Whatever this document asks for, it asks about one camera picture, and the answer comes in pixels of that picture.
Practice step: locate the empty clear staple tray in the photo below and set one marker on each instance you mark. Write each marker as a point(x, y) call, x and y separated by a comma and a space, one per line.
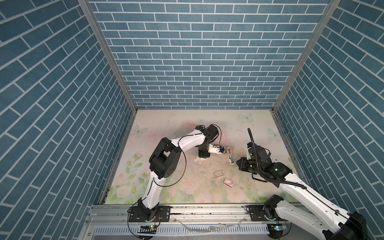
point(219, 173)

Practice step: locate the red staple box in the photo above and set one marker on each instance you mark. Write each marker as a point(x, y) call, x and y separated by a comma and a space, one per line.
point(228, 182)

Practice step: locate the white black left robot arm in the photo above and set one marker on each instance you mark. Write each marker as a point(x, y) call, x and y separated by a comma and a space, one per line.
point(166, 156)

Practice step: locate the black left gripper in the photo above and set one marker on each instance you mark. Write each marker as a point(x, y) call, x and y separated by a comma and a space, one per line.
point(206, 154)

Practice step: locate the aluminium front rail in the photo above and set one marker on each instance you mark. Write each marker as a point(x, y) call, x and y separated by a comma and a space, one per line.
point(188, 222)

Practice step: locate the aluminium corner post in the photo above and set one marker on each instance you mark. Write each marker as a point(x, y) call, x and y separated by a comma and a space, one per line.
point(318, 30)
point(92, 20)

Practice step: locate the aluminium corner post right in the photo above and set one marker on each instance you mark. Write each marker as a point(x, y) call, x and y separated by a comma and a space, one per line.
point(318, 30)

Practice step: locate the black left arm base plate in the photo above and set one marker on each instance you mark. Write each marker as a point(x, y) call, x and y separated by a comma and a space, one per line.
point(138, 215)

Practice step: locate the aluminium corner post left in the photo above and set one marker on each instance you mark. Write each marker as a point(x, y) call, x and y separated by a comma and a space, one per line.
point(92, 20)

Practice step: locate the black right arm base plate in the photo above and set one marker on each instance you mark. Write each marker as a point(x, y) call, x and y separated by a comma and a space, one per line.
point(259, 213)

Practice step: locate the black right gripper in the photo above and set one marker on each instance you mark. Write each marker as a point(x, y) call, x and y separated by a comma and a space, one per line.
point(241, 165)

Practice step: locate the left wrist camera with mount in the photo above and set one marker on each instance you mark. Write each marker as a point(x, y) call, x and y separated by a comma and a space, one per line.
point(217, 149)

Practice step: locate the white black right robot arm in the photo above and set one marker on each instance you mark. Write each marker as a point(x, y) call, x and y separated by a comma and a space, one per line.
point(323, 219)

